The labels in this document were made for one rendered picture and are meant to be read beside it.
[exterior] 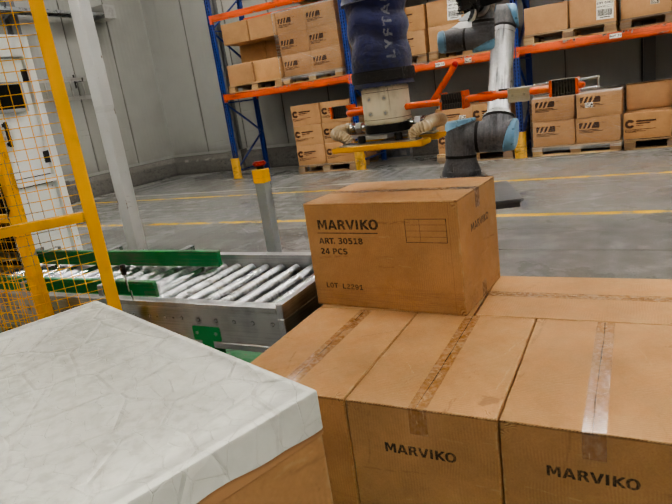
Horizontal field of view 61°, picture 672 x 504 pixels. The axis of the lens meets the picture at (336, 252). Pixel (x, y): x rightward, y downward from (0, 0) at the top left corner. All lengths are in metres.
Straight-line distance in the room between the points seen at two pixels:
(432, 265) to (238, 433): 1.45
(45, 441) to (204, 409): 0.16
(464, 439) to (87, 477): 1.05
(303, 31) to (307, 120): 1.49
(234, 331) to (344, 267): 0.51
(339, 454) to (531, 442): 0.53
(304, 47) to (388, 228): 8.60
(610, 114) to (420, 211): 7.28
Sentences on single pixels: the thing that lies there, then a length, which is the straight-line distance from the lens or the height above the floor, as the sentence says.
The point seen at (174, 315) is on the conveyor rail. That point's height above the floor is 0.54.
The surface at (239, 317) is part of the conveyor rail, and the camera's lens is 2.26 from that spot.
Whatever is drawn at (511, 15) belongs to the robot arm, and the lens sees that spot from 3.09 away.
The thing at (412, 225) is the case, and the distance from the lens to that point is 1.94.
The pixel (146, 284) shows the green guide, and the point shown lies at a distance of 2.68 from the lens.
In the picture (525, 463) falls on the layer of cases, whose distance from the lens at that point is 1.48.
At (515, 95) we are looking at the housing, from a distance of 1.99.
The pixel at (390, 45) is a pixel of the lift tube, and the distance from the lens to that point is 2.05.
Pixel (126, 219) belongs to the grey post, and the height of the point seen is 0.51.
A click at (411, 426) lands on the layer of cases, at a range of 1.52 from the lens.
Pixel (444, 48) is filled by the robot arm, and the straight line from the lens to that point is 2.59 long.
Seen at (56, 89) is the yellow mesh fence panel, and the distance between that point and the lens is 2.46.
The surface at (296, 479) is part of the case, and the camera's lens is 0.65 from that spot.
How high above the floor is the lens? 1.32
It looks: 15 degrees down
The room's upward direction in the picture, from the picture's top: 8 degrees counter-clockwise
